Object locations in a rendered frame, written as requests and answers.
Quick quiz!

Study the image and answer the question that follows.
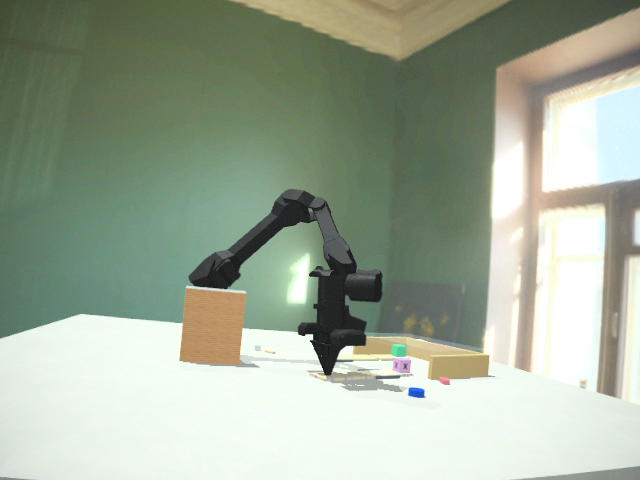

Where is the blue flat cylinder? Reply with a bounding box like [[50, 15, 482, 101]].
[[408, 387, 425, 398]]

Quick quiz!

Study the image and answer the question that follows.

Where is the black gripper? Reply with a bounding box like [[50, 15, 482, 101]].
[[297, 299, 367, 376]]

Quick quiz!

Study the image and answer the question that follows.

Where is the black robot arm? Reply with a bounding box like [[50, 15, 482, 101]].
[[188, 189, 383, 303]]

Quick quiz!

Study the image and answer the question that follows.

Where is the small green cube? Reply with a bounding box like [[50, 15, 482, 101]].
[[392, 346, 406, 357]]

